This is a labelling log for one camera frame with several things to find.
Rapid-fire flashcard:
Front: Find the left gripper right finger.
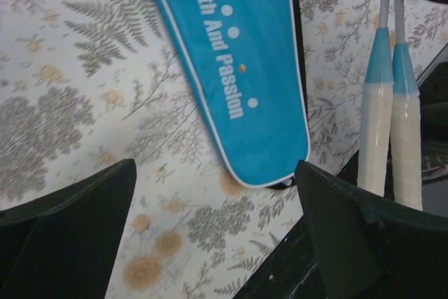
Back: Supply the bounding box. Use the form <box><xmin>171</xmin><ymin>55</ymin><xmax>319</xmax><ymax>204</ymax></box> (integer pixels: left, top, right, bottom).
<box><xmin>241</xmin><ymin>159</ymin><xmax>448</xmax><ymax>299</ymax></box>

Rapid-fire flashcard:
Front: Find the blue racket bag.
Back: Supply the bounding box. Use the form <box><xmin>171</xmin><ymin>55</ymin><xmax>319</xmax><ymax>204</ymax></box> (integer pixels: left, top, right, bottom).
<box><xmin>156</xmin><ymin>0</ymin><xmax>310</xmax><ymax>188</ymax></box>

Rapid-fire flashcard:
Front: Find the blue badminton racket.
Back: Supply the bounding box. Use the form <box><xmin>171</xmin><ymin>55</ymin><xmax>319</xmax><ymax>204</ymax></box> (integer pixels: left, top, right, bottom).
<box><xmin>390</xmin><ymin>0</ymin><xmax>422</xmax><ymax>211</ymax></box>
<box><xmin>357</xmin><ymin>0</ymin><xmax>393</xmax><ymax>197</ymax></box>

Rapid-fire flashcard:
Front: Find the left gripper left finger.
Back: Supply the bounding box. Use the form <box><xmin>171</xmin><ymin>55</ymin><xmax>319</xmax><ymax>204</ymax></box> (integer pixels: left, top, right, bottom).
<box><xmin>1</xmin><ymin>159</ymin><xmax>137</xmax><ymax>298</ymax></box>

